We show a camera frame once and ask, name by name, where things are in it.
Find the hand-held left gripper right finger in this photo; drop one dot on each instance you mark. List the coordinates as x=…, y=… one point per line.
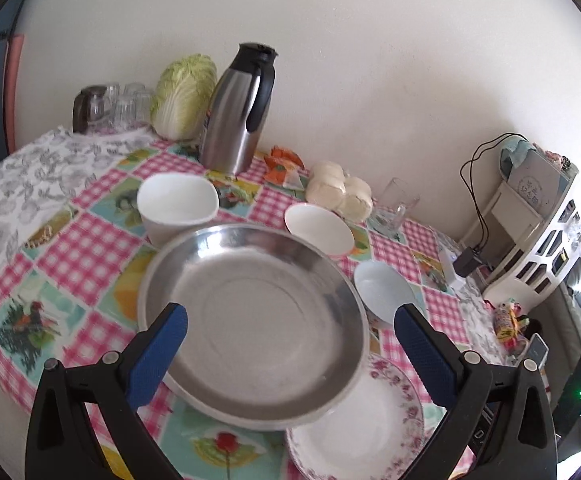
x=420, y=347

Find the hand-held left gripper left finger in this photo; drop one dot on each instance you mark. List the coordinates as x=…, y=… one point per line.
x=163, y=347

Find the stainless steel basin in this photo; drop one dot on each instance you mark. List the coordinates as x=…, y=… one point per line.
x=260, y=320

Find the large white bowl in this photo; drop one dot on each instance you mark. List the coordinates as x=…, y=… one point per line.
x=175, y=200

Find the smartphone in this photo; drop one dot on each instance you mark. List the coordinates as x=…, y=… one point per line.
x=537, y=349

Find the small white bowl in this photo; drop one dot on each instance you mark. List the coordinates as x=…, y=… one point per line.
x=318, y=227
x=383, y=287

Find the white power strip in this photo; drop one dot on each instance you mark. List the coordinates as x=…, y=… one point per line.
x=451, y=270

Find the colourful candy packet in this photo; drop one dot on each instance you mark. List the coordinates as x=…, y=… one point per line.
x=509, y=325

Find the floral rimmed white plate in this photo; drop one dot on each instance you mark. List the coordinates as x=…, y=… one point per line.
x=365, y=430

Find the black charger adapter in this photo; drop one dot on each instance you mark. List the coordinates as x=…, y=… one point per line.
x=470, y=261

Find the pink checked tablecloth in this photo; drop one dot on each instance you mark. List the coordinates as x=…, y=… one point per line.
x=70, y=260

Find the clear glass mug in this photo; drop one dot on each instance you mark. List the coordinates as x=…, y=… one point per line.
x=395, y=205

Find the white storage rack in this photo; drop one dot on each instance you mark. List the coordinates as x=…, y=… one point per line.
x=535, y=240

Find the bag of steamed buns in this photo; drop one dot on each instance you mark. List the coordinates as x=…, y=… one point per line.
x=338, y=192

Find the grey printed card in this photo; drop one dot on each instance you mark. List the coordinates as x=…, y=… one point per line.
x=537, y=177

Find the orange snack packet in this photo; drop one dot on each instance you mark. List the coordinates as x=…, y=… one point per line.
x=283, y=175
x=288, y=156

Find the teal cloth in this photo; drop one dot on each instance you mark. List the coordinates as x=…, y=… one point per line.
x=515, y=152

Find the grey floral tablecloth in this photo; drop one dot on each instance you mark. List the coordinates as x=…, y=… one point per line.
x=30, y=175

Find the white floral tray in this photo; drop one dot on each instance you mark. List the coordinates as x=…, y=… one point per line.
x=115, y=131

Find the steel thermos jug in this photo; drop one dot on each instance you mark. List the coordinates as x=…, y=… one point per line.
x=230, y=120

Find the clear drinking glass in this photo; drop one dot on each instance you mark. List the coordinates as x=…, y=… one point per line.
x=134, y=91
x=144, y=107
x=124, y=112
x=111, y=96

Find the napa cabbage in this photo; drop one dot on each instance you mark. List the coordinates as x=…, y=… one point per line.
x=183, y=95

